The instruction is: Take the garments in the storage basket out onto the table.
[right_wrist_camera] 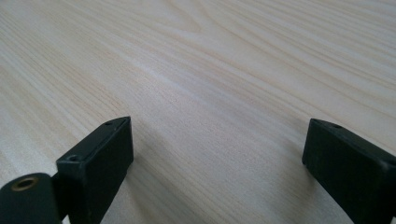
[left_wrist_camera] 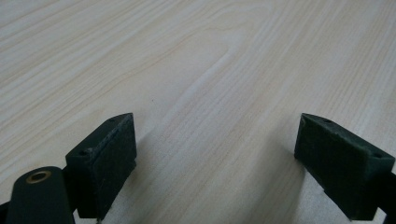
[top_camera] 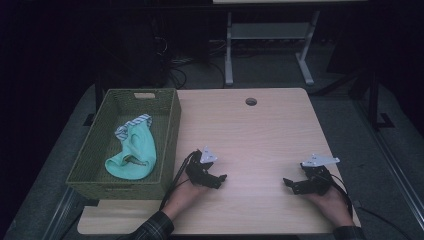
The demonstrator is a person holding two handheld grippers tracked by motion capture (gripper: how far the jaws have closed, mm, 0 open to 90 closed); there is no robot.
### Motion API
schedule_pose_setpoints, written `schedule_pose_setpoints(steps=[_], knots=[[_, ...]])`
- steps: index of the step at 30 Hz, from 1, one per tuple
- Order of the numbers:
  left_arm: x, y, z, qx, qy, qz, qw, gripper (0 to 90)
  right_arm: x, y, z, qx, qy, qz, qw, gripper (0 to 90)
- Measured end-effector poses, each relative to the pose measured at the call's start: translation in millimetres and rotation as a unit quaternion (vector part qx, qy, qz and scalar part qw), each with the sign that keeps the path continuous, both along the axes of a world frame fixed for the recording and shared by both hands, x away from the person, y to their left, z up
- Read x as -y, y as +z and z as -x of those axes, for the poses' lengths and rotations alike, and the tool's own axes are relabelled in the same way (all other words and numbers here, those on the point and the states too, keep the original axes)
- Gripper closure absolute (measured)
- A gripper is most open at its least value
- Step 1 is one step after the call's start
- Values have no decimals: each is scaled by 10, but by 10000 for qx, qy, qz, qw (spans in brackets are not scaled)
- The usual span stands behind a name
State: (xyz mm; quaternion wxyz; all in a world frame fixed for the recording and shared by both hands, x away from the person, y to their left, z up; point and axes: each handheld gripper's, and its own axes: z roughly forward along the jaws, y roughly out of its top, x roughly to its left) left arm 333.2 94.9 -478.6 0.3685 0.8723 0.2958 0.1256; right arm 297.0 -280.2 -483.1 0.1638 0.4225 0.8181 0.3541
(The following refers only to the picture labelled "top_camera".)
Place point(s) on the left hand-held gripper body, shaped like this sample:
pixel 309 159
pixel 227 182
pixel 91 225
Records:
pixel 200 171

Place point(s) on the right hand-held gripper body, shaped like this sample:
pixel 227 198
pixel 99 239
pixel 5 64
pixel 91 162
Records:
pixel 316 176

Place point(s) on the mint green shirt striped collar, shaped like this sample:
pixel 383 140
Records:
pixel 143 151

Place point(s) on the green woven basket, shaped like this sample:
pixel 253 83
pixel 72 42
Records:
pixel 96 146

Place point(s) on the person's right hand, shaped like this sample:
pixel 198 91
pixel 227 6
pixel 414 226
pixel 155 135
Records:
pixel 331 205

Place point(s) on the person's left hand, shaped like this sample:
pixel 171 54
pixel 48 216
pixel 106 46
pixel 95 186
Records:
pixel 181 198

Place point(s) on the black metal stand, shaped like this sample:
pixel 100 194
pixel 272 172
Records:
pixel 375 100

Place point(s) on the white metal stand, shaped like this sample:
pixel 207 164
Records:
pixel 266 30

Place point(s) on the aluminium floor rail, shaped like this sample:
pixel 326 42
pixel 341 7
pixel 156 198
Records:
pixel 390 156
pixel 60 215

